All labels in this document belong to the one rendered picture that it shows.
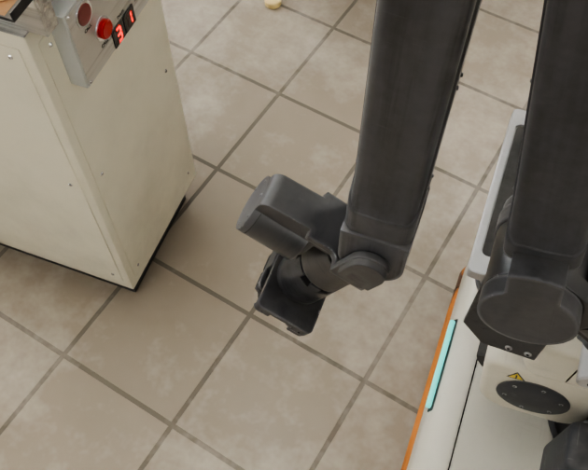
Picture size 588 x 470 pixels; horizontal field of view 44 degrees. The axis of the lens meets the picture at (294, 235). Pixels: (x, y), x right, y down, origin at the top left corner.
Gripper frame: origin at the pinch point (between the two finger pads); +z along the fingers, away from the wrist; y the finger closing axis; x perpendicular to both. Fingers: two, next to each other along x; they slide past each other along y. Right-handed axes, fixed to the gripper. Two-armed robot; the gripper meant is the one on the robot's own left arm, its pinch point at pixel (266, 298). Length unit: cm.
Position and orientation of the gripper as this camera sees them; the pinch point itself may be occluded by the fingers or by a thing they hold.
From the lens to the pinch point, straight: 82.8
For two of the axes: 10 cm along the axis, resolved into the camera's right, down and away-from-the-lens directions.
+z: -4.3, 3.2, 8.4
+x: 8.3, 5.1, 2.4
